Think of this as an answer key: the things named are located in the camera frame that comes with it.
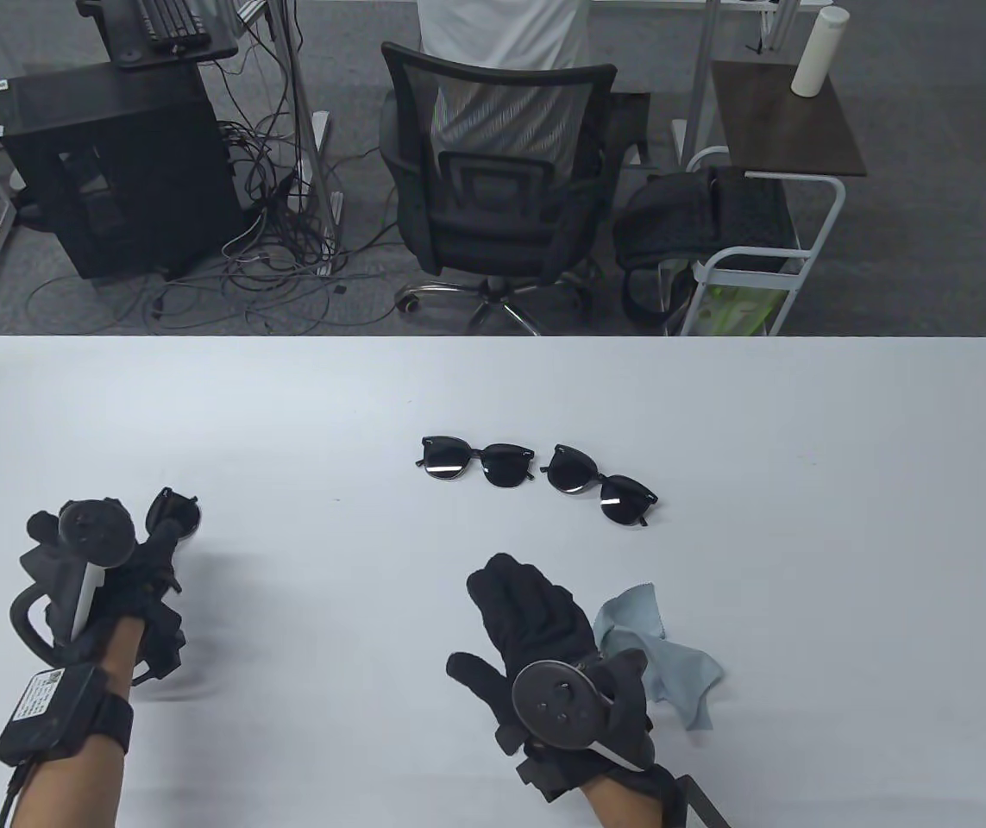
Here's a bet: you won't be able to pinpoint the black computer tower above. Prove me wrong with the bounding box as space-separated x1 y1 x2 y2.
0 62 239 281

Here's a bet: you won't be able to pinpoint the light blue cleaning cloth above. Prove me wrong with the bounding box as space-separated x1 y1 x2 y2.
592 585 725 732

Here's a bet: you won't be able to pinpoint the white desk leg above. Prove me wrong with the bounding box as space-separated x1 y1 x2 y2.
268 0 345 277

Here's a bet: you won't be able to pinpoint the person's left forearm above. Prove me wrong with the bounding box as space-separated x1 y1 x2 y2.
8 617 148 828

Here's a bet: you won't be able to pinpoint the black backpack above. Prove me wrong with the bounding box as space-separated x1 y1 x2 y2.
612 166 797 329

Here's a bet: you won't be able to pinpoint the person's right hand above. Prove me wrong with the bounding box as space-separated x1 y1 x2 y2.
447 553 659 799

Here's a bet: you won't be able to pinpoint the person's right forearm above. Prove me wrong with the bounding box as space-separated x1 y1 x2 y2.
583 776 668 828

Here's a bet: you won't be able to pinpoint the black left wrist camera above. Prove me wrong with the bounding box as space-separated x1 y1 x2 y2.
132 595 189 687

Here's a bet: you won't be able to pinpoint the dark brown side table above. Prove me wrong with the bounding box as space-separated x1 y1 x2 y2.
708 59 869 179

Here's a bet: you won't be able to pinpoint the black keyboard tray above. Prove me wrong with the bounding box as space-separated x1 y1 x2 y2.
77 0 239 70

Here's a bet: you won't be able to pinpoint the green packet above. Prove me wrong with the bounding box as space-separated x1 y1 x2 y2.
700 285 791 336

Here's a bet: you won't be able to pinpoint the white metal desk frame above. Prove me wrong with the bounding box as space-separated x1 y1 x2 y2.
672 0 804 169

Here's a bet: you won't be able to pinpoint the grey and white controller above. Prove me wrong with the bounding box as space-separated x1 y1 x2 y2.
9 499 138 661
512 649 657 773

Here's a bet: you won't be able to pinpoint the black keyboard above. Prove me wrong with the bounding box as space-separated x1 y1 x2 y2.
135 0 209 42

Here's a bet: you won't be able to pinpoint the black sunglasses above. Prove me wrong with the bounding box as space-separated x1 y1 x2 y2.
540 444 660 529
415 436 541 490
145 487 200 546

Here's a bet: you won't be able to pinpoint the tangle of black cables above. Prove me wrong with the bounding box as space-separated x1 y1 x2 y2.
27 0 399 333

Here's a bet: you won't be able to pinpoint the white cylindrical bottle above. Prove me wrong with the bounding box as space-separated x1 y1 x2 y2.
791 4 850 97

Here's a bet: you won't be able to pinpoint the black mesh office chair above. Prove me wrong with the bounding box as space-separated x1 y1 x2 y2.
379 41 654 337

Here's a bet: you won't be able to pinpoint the person's left hand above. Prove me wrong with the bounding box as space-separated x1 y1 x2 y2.
44 516 193 665

